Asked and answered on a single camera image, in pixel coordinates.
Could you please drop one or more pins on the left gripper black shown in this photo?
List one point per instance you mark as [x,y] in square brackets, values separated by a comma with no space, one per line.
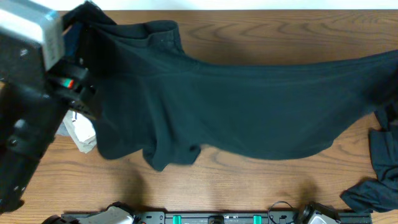
[73,86]

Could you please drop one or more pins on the black polo shirt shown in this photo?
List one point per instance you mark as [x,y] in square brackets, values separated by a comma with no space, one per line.
[158,100]

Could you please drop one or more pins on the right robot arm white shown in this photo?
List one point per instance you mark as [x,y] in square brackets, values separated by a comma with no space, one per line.
[316,213]

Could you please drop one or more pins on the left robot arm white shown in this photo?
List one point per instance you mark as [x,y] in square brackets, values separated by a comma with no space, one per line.
[30,118]

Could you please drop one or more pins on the dark clothes pile right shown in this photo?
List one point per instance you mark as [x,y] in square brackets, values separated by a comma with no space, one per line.
[379,194]

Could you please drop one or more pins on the white folded shirt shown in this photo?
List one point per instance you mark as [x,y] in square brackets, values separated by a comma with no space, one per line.
[79,127]

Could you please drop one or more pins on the grey folded shirt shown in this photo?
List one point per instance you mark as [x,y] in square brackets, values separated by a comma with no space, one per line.
[62,130]

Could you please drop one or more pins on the beige folded shirt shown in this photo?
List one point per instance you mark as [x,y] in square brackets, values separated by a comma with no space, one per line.
[86,146]

